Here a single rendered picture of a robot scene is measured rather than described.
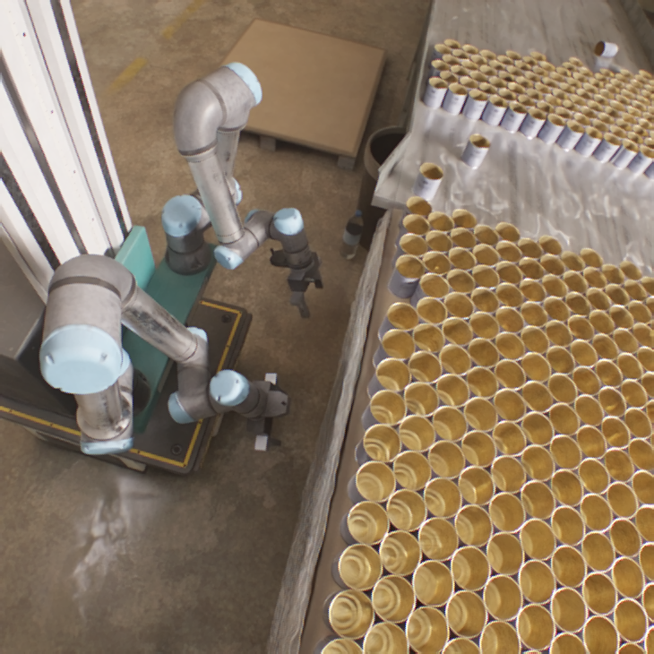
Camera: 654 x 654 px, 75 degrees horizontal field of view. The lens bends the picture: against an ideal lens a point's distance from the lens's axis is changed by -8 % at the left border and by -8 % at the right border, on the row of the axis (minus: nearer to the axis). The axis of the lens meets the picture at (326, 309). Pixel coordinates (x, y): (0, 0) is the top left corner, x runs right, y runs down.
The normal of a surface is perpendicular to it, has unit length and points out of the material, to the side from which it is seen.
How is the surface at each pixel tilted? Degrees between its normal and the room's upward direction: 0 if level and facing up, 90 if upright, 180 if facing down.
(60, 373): 83
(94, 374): 83
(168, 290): 0
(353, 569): 2
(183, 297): 0
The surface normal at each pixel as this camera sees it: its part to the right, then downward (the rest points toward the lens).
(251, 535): 0.14, -0.52
